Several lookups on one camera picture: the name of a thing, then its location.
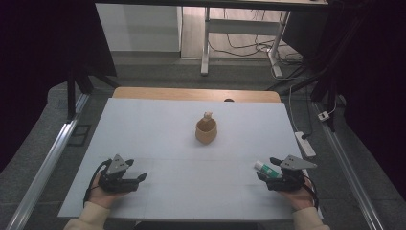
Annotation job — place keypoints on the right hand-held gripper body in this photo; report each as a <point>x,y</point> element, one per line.
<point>292,174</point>

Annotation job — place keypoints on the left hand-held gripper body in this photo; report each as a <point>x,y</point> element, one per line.
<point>115,179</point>

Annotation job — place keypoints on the white and green glue stick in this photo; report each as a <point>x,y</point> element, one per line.
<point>267,169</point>

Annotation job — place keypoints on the person's left hand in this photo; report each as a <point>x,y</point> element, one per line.
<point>102,197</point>

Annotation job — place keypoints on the person's right hand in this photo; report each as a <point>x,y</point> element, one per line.
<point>300,198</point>

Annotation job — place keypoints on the white power strip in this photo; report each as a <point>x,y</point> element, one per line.
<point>305,144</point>

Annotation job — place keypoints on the white table cover sheet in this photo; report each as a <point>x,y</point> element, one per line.
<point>191,159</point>

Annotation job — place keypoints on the small white adapter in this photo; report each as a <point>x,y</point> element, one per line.
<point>323,116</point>

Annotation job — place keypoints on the tan wooden cup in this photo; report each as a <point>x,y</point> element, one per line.
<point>206,131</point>

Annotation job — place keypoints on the small dark knob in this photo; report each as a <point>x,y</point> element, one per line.
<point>229,100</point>

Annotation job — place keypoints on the black stand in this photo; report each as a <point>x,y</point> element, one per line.
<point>322,83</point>
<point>78,86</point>

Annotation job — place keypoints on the dark curtain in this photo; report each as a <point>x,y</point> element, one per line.
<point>370,80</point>
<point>38,64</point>

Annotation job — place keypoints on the aluminium rail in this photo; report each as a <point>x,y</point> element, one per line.
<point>44,166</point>
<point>348,172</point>

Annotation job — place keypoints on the black floor bracket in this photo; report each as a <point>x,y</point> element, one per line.
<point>79,135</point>

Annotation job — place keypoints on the white desk frame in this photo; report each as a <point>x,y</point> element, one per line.
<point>242,27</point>

